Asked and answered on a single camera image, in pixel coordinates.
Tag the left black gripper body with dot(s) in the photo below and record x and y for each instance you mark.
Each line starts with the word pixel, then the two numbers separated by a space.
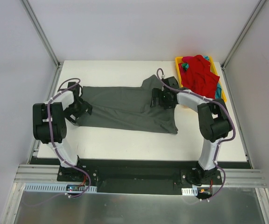
pixel 79 113

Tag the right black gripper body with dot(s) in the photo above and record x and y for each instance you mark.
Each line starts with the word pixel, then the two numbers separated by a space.
pixel 155 98

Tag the dark grey t shirt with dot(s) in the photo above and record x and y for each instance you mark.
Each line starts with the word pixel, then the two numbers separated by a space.
pixel 127 108

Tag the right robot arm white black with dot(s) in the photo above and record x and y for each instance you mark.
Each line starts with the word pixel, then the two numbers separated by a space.
pixel 213 119

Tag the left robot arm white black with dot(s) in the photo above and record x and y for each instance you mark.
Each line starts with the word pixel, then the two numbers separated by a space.
pixel 50 117

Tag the red t shirt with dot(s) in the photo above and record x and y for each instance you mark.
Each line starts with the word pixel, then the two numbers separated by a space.
pixel 201 78

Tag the teal t shirt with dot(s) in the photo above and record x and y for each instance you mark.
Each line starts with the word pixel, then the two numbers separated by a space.
pixel 218 92

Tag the magenta t shirt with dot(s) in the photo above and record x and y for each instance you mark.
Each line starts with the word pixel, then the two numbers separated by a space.
pixel 185 59

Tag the yellow plastic bin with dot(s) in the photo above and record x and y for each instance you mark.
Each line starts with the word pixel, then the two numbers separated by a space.
pixel 218 88

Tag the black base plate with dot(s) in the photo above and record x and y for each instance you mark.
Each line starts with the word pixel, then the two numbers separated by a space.
pixel 140 176

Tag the left aluminium frame post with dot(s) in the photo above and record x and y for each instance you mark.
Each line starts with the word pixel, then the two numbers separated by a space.
pixel 39 30

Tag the aluminium frame post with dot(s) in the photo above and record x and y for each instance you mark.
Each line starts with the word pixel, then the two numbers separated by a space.
pixel 39 30
pixel 255 13

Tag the front aluminium rail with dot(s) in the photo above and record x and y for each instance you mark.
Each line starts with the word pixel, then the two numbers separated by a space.
pixel 245 178

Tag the left white cable duct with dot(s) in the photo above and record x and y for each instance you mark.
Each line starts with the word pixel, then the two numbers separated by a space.
pixel 54 188

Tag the white cable duct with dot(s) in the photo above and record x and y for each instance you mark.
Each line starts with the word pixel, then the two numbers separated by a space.
pixel 54 188
pixel 193 191

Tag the right white cable duct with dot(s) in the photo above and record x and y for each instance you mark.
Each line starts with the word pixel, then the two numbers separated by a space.
pixel 193 191

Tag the right aluminium frame post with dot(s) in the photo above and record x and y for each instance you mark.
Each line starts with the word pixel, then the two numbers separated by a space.
pixel 255 13

